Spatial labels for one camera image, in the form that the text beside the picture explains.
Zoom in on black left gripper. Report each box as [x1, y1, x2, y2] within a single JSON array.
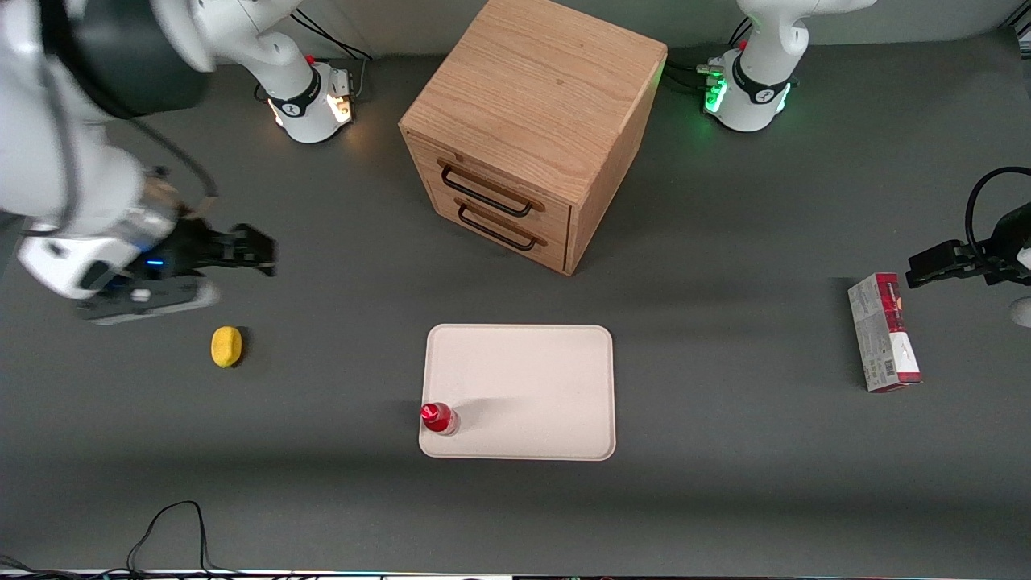
[[905, 201, 1031, 290]]

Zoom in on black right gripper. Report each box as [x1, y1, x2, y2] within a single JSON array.
[[145, 217, 279, 283]]

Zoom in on red coke bottle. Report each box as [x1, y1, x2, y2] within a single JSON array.
[[420, 401, 461, 437]]

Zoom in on beige plastic tray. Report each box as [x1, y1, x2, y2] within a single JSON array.
[[418, 324, 617, 462]]

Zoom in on grey and red carton box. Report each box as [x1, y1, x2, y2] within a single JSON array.
[[847, 272, 924, 393]]

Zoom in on yellow lemon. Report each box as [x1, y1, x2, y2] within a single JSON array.
[[211, 325, 243, 369]]

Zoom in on wooden drawer cabinet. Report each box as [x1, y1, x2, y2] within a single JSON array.
[[399, 0, 669, 277]]

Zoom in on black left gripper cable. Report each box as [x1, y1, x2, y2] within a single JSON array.
[[964, 166, 1031, 247]]

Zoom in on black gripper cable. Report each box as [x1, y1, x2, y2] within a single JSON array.
[[964, 166, 1031, 247], [44, 48, 221, 220]]

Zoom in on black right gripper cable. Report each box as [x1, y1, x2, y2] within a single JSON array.
[[44, 48, 221, 220]]

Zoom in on black right arm base cables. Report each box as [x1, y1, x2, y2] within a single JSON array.
[[256, 10, 375, 104]]

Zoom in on black arm base cables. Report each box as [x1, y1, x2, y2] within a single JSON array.
[[665, 18, 754, 96], [256, 10, 375, 104]]

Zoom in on black metal drawer handle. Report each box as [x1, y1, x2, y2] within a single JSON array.
[[457, 203, 539, 252], [441, 164, 534, 218]]

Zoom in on wooden drawer with handle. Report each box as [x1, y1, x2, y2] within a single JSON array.
[[405, 131, 574, 242], [423, 173, 573, 273]]

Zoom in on black cable loop on table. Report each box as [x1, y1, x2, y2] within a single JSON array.
[[0, 500, 242, 580]]

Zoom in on black left arm base cables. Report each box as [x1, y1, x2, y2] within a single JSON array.
[[665, 18, 754, 96]]

